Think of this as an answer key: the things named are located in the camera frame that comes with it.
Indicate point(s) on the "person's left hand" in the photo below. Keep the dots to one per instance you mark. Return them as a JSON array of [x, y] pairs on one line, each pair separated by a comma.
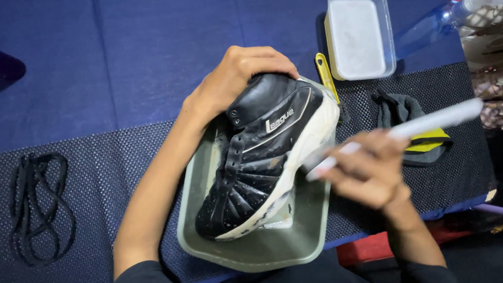
[[227, 83]]

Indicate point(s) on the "person's right hand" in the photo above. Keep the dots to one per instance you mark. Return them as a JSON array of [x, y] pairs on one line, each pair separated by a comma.
[[367, 170]]

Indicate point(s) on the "person's right fingers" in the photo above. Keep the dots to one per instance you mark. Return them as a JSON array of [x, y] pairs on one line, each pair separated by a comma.
[[355, 157]]

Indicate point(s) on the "person's left fingers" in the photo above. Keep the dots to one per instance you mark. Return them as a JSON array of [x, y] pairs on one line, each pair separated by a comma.
[[269, 61]]

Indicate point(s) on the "white toothbrush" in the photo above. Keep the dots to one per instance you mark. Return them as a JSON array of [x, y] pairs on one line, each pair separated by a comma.
[[405, 130]]

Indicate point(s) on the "black white high-top shoe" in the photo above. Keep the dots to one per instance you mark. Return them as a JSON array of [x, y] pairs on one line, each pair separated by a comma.
[[265, 153]]

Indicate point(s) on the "black yellow cloth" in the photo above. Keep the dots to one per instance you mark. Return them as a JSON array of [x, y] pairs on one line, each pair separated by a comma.
[[410, 129]]

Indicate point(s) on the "clear plastic container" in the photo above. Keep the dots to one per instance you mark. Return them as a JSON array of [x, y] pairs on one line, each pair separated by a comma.
[[357, 34]]

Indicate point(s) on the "blue mat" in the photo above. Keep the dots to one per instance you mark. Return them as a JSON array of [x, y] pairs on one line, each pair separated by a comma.
[[144, 56]]

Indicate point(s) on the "grey plastic basin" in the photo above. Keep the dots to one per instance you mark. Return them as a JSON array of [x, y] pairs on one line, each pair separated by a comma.
[[256, 240]]

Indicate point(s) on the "blue spray bottle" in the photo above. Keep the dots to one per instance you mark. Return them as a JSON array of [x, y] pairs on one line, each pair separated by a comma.
[[434, 22]]

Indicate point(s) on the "purple stick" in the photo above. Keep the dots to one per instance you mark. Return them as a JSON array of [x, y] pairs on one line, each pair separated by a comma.
[[502, 212]]

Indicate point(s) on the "patterned fabric bag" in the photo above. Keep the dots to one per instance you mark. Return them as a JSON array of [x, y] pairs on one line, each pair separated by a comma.
[[494, 60]]

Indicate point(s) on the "black anti-slip mat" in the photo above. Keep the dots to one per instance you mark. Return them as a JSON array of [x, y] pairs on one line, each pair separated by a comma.
[[107, 175]]

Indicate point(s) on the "black shoelaces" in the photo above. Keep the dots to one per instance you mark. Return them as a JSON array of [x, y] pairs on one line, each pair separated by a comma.
[[40, 208]]

